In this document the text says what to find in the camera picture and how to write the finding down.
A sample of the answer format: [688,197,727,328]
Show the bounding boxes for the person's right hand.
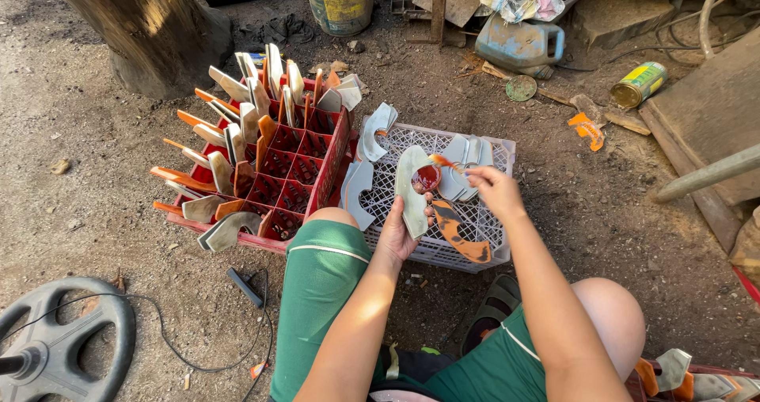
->
[465,166,527,222]

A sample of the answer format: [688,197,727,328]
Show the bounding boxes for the person's left hand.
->
[377,192,437,263]

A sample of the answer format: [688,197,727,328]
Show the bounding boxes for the small paint brush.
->
[429,154,471,178]

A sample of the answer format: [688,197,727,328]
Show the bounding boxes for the grey curved metal piece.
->
[394,145,435,240]

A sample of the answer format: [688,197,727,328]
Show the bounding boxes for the stack of grey curved pieces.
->
[357,102,399,163]
[340,160,376,232]
[438,133,495,203]

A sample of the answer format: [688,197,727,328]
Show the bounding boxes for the small cup of red paint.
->
[411,164,443,195]

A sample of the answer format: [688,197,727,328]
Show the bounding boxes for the orange black stained curved piece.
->
[431,199,493,265]

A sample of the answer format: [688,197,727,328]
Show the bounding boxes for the white plastic lattice crate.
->
[349,121,517,274]

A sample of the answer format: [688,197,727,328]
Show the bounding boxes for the round rusty can lid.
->
[506,74,538,103]

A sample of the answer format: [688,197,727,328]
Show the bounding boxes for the orange torn wrapper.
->
[567,112,606,152]

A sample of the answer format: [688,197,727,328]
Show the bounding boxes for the dark green sandal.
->
[460,274,523,357]

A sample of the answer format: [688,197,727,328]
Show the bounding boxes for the person's green shorts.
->
[268,219,548,402]

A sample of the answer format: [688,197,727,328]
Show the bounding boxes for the blue plastic jerry can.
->
[474,13,566,81]

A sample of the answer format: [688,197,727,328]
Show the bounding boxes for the red plastic bottle crate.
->
[167,74,358,256]

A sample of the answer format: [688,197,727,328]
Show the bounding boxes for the wood stick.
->
[602,111,653,137]

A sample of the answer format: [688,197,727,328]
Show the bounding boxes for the upright wooden plank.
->
[429,0,450,46]

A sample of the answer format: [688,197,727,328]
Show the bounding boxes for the yellow green tin can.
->
[610,61,669,109]

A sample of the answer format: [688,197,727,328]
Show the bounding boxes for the group of curved pieces upright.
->
[150,42,364,254]

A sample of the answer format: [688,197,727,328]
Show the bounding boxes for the grey concrete slab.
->
[571,0,678,51]

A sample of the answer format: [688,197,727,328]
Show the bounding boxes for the green yellow paint bucket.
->
[301,0,375,37]

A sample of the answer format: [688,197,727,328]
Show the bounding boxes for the grey metal pipe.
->
[653,143,760,204]

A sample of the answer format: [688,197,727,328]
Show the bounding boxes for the black rag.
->
[240,13,315,49]

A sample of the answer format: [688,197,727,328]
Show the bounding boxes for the wooden boards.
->
[638,27,760,254]

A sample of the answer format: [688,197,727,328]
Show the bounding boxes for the tree trunk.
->
[40,0,234,100]

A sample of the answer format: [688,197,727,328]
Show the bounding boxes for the black steering wheel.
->
[0,276,137,402]

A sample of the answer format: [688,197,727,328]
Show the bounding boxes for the black tool handle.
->
[226,267,265,309]

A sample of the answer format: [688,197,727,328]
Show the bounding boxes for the beige hose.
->
[656,0,760,61]

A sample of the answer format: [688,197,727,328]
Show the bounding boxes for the thin black cable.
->
[0,268,274,402]

